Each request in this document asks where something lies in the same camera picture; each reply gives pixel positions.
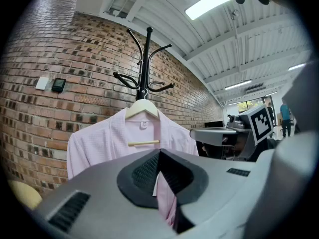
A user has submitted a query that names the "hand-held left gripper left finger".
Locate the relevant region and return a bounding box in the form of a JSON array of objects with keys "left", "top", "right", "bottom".
[{"left": 32, "top": 148, "right": 180, "bottom": 239}]

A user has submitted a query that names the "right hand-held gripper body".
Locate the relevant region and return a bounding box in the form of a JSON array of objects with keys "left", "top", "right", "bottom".
[{"left": 221, "top": 104, "right": 275, "bottom": 161}]

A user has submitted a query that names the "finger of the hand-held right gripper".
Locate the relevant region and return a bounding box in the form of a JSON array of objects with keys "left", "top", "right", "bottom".
[{"left": 189, "top": 128, "right": 238, "bottom": 147}]

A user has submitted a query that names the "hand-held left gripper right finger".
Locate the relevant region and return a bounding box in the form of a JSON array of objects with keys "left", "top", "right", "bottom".
[{"left": 159, "top": 148, "right": 260, "bottom": 239}]

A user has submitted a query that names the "light pink robe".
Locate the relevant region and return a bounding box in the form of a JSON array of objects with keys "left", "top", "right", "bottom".
[{"left": 66, "top": 107, "right": 199, "bottom": 230}]

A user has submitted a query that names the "wooden clothes hanger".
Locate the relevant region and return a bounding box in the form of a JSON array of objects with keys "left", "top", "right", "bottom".
[{"left": 124, "top": 98, "right": 160, "bottom": 148}]

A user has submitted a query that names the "person's right forearm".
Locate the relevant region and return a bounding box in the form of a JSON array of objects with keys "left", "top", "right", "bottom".
[{"left": 250, "top": 137, "right": 279, "bottom": 162}]

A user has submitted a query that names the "ceiling tube light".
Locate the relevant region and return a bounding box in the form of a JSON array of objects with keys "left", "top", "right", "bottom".
[
  {"left": 288, "top": 63, "right": 307, "bottom": 72},
  {"left": 225, "top": 79, "right": 253, "bottom": 91}
]

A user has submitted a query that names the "round yellow wooden table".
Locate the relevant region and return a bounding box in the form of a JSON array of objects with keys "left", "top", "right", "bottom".
[{"left": 7, "top": 179, "right": 43, "bottom": 211}]

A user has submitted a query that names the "white ceiling pipe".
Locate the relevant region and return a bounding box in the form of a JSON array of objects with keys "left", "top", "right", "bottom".
[{"left": 230, "top": 8, "right": 243, "bottom": 84}]

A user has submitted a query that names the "black metal coat rack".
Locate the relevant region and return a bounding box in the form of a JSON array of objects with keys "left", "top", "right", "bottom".
[{"left": 112, "top": 26, "right": 175, "bottom": 102}]

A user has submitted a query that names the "rectangular ceiling light panel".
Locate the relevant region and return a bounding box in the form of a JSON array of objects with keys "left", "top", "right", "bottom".
[{"left": 184, "top": 0, "right": 253, "bottom": 21}]

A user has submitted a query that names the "black wall control panel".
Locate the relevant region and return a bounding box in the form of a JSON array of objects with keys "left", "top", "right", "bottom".
[{"left": 51, "top": 78, "right": 67, "bottom": 93}]

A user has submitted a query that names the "white wall switch plate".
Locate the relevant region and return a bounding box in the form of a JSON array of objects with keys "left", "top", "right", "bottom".
[{"left": 35, "top": 76, "right": 49, "bottom": 91}]

